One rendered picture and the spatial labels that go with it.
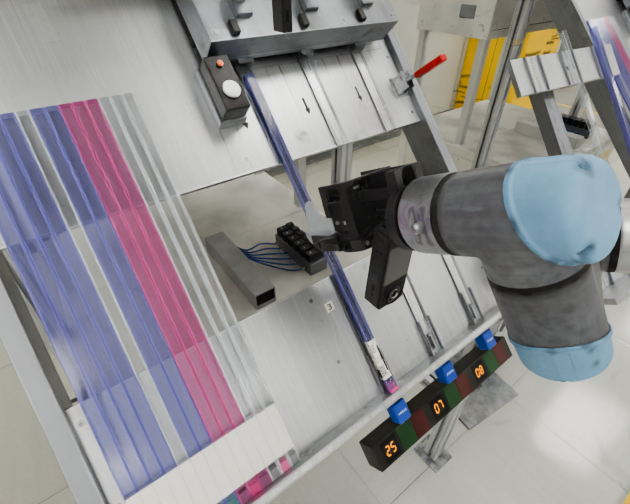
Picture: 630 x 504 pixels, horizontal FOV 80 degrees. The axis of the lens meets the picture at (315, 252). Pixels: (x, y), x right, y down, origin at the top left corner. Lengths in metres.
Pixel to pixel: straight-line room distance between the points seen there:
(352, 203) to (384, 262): 0.07
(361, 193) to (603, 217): 0.22
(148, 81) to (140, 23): 0.08
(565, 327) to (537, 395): 1.29
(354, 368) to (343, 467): 0.78
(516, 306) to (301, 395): 0.31
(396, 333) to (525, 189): 0.37
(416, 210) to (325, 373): 0.29
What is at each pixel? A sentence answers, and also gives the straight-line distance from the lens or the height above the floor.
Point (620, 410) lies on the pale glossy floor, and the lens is 1.75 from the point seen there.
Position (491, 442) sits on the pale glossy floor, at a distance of 1.46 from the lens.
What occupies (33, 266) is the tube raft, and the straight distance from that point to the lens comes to 0.49.
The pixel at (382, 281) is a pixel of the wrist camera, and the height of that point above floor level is 0.94.
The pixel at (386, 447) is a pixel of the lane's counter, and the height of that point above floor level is 0.66.
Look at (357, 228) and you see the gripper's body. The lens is 0.41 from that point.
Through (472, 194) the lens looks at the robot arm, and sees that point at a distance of 0.31.
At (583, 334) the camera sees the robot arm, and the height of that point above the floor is 1.00.
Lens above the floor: 1.22
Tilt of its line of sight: 38 degrees down
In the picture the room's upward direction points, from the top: straight up
